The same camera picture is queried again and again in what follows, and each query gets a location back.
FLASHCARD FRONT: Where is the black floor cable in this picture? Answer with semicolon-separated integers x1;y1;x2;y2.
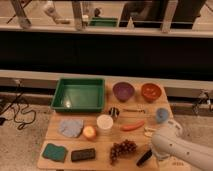
0;79;37;131

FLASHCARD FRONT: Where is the green plastic tray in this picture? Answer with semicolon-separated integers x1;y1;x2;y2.
51;78;105;113

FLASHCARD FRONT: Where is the green sponge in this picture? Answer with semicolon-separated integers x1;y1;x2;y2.
42;143;67;162

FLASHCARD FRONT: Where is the red apple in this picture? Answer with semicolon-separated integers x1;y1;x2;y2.
83;126;97;140

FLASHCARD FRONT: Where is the purple bowl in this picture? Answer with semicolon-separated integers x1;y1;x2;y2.
113;82;135;102

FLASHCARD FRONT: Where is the green bin in background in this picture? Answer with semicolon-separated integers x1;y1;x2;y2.
89;17;118;27

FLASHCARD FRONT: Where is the metal spoon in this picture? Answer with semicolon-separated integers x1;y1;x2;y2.
122;109;146;114

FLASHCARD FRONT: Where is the bunch of grapes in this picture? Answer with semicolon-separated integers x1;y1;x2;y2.
109;140;137;165

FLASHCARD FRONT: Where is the blue cup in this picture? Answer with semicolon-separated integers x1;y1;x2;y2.
156;108;169;123

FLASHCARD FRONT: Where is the black sponge block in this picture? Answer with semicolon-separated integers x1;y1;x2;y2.
71;148;96;162

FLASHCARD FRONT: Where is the orange bowl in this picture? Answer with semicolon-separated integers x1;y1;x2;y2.
141;83;162;103

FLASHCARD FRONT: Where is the orange carrot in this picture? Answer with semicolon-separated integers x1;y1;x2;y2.
120;121;145;131

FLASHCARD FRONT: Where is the blue cloth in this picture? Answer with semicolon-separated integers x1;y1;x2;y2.
58;119;84;138

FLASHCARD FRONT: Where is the white cup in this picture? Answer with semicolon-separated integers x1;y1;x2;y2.
96;114;114;133

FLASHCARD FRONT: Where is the banana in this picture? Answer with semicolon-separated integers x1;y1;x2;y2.
144;127;155;137

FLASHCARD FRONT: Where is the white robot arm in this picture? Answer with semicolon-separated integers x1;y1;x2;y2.
150;119;213;171

